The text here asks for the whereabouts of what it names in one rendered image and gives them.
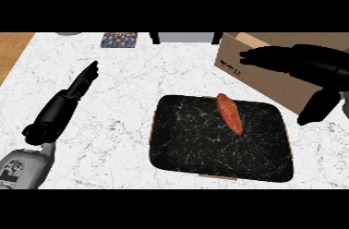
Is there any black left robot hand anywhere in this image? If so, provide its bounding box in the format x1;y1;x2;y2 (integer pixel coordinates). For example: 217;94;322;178
21;60;100;147

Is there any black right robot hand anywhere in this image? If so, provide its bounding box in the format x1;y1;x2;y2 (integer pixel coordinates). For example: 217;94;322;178
239;43;349;127

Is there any brown cardboard box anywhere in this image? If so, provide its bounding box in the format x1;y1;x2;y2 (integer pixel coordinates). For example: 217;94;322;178
214;31;349;115

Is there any orange sweet potato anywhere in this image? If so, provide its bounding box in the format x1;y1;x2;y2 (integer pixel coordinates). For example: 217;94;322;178
217;92;245;136

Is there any colourful patterned box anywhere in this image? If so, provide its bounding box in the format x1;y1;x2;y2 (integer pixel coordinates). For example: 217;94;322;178
100;31;140;49

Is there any black marbled tray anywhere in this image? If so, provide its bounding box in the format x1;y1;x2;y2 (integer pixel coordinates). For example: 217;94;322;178
149;94;295;184

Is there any grey and black appliance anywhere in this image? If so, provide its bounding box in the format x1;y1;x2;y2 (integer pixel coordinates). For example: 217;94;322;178
149;31;224;45

